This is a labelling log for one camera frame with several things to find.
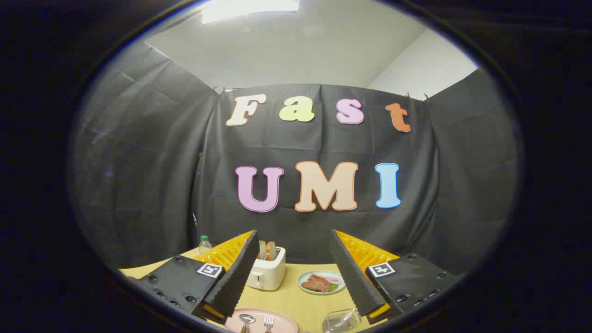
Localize pale green oval plate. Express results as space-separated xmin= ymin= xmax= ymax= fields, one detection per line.
xmin=297 ymin=270 xmax=346 ymax=296

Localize metal wire cutlery rack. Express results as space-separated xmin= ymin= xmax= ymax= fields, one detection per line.
xmin=322 ymin=308 xmax=362 ymax=333

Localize cream toaster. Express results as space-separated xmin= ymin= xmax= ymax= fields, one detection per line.
xmin=247 ymin=247 xmax=286 ymax=291

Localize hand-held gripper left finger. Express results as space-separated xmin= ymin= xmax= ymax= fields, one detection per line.
xmin=134 ymin=230 xmax=260 ymax=325

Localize brown meat slices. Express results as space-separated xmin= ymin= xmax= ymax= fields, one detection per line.
xmin=303 ymin=276 xmax=333 ymax=293

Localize pink round plate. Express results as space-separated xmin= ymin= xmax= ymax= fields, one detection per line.
xmin=224 ymin=308 xmax=299 ymax=333

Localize ceiling light panel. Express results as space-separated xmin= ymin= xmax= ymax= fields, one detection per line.
xmin=201 ymin=0 xmax=300 ymax=25

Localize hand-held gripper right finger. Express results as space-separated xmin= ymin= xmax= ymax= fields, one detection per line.
xmin=329 ymin=229 xmax=463 ymax=324

